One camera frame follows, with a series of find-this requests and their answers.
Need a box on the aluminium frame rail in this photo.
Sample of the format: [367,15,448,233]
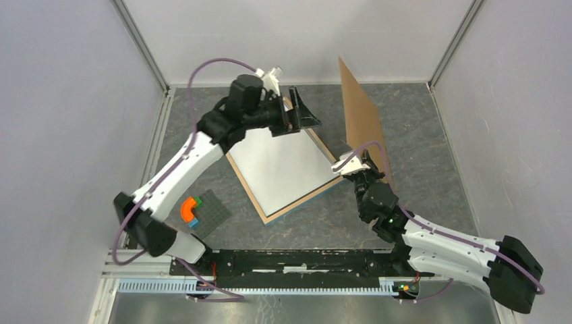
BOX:
[101,248,508,296]

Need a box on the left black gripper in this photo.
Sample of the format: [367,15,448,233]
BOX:
[244,87,321,138]

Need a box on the orange building block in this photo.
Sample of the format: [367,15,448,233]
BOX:
[180,197,196,224]

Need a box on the brown frame backing board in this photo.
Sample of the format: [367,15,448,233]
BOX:
[339,59,395,185]

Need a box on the grey building block baseplate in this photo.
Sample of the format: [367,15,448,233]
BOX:
[192,190,232,239]

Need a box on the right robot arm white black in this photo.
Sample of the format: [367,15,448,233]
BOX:
[332,153,545,314]

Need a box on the hot air balloon photo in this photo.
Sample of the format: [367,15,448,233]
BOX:
[229,125,341,219]

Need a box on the blue building block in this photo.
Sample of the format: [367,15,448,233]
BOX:
[188,218,199,228]

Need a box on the wooden picture frame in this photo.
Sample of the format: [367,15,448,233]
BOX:
[225,96,347,226]

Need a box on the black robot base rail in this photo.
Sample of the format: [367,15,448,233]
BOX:
[192,249,417,288]

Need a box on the purple cable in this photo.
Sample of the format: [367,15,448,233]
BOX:
[333,140,546,305]
[111,58,264,303]

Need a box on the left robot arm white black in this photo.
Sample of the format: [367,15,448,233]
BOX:
[113,74,321,275]

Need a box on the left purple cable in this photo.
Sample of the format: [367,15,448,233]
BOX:
[111,58,264,303]

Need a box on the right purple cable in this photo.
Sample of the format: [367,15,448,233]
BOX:
[333,140,546,305]

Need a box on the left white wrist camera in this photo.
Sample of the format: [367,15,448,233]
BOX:
[254,66,283,97]

